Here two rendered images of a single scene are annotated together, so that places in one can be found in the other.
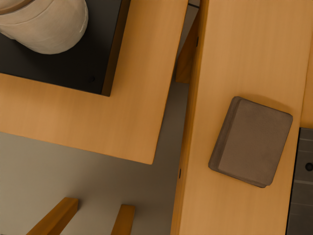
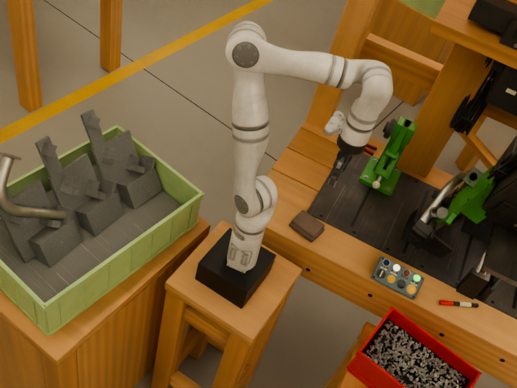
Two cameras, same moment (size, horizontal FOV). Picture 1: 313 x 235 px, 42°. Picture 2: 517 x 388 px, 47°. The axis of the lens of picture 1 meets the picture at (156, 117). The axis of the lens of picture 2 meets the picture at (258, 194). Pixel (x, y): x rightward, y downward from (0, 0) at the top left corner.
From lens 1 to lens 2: 1.53 m
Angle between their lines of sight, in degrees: 43
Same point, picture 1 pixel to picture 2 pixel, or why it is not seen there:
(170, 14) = not seen: hidden behind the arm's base
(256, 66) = (280, 215)
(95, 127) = (280, 281)
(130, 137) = (288, 271)
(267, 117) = (301, 215)
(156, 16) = not seen: hidden behind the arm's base
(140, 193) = not seen: outside the picture
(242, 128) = (301, 223)
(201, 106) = (288, 235)
